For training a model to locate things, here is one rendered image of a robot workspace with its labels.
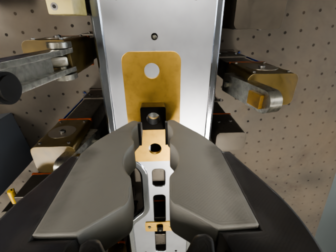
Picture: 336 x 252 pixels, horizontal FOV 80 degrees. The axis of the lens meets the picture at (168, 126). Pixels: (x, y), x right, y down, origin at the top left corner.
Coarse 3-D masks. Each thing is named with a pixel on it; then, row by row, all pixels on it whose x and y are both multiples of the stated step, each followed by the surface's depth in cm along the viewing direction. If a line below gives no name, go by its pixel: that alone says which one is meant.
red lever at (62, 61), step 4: (60, 48) 30; (56, 56) 30; (60, 56) 30; (64, 56) 30; (52, 60) 29; (56, 60) 29; (60, 60) 30; (64, 60) 30; (52, 64) 29; (56, 64) 30; (60, 64) 30; (64, 64) 30
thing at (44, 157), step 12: (84, 96) 62; (96, 96) 62; (72, 108) 56; (84, 108) 54; (96, 108) 54; (60, 120) 46; (72, 120) 46; (84, 120) 45; (96, 120) 53; (48, 132) 41; (60, 132) 41; (72, 132) 41; (84, 132) 42; (36, 144) 37; (48, 144) 37; (60, 144) 37; (72, 144) 37; (36, 156) 37; (48, 156) 37; (36, 168) 38; (48, 168) 38
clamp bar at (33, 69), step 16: (64, 48) 30; (0, 64) 20; (16, 64) 21; (32, 64) 25; (48, 64) 28; (0, 80) 17; (16, 80) 18; (32, 80) 24; (48, 80) 26; (0, 96) 17; (16, 96) 18
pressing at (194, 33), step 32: (96, 0) 32; (128, 0) 33; (160, 0) 33; (192, 0) 33; (224, 0) 34; (96, 32) 34; (128, 32) 35; (160, 32) 35; (192, 32) 35; (192, 64) 38; (192, 96) 41; (192, 128) 44; (160, 192) 52
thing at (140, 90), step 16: (128, 64) 13; (144, 64) 13; (160, 64) 13; (176, 64) 13; (128, 80) 13; (144, 80) 13; (160, 80) 13; (176, 80) 14; (128, 96) 14; (144, 96) 14; (160, 96) 14; (176, 96) 14; (128, 112) 14; (144, 112) 13; (160, 112) 14; (176, 112) 15; (144, 128) 14; (160, 128) 14; (144, 144) 16; (160, 144) 16; (144, 160) 16; (160, 160) 16
